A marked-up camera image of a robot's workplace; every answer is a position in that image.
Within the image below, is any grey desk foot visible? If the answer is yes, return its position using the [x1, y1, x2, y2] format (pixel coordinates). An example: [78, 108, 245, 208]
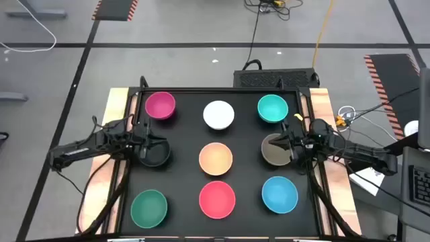
[5, 0, 68, 19]

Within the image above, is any white floor cable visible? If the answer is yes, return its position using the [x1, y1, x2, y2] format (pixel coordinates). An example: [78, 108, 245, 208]
[0, 0, 57, 53]

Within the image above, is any magenta bowl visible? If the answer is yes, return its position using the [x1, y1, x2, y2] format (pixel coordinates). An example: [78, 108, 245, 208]
[144, 91, 177, 120]

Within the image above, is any green bowl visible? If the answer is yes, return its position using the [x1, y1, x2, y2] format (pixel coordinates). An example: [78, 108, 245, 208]
[130, 189, 169, 229]

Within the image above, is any teal bowl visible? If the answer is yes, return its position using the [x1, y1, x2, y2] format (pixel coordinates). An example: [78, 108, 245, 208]
[257, 93, 289, 124]

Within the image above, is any thin black desk cable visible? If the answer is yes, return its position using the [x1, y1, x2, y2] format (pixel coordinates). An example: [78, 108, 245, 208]
[345, 167, 430, 218]

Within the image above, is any grey monitor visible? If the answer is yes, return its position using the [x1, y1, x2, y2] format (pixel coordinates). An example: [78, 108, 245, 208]
[418, 67, 430, 151]

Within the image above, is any yellow floor cable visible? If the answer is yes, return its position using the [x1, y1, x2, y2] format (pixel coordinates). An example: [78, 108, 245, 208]
[311, 0, 335, 68]

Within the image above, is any orange bowl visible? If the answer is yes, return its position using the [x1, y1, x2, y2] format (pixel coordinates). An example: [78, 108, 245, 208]
[198, 142, 234, 177]

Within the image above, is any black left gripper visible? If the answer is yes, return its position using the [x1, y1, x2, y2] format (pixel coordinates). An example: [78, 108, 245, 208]
[130, 119, 168, 160]

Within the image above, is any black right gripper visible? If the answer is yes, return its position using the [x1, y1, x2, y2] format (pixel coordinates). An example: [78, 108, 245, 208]
[267, 121, 316, 161]

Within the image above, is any white bowl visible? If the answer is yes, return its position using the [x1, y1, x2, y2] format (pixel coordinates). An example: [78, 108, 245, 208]
[202, 100, 236, 130]

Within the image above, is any blue bowl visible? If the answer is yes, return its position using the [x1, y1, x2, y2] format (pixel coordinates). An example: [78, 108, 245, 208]
[261, 175, 299, 214]

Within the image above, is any red bowl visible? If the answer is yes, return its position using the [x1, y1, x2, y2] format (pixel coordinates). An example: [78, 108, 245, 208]
[198, 180, 237, 220]

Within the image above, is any grey metal bar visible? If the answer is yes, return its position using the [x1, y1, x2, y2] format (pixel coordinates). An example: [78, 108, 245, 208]
[0, 92, 29, 102]

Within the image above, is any brown bowl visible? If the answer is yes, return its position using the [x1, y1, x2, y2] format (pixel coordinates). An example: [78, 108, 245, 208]
[261, 132, 293, 167]

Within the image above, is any black cable conduit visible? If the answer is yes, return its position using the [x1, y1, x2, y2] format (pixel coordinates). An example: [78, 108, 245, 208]
[76, 154, 132, 236]
[307, 161, 362, 238]

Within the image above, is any black cable bundle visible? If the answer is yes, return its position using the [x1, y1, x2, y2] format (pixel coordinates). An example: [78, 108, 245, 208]
[244, 0, 304, 22]

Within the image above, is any black bowl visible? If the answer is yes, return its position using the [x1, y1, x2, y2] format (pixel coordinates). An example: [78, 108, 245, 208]
[136, 134, 171, 168]

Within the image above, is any black table frame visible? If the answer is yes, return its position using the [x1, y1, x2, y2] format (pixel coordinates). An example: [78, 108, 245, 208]
[103, 86, 337, 242]

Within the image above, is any small black hazard-striped floor mat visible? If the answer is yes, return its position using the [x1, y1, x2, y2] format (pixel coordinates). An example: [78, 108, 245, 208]
[91, 0, 139, 22]

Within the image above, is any white paper sheet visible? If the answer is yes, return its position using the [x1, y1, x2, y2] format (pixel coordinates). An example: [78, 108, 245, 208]
[349, 167, 386, 197]

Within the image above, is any black power cable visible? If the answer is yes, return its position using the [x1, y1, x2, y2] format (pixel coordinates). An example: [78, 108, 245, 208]
[242, 6, 263, 71]

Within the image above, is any large black hazard-striped floor mat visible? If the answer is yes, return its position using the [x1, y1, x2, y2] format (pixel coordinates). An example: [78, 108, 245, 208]
[363, 53, 421, 141]

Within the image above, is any black keyboard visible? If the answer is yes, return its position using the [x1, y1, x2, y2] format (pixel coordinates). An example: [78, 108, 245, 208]
[408, 164, 430, 208]

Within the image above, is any grey side desk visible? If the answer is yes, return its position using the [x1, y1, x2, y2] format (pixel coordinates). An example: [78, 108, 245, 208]
[398, 146, 430, 236]

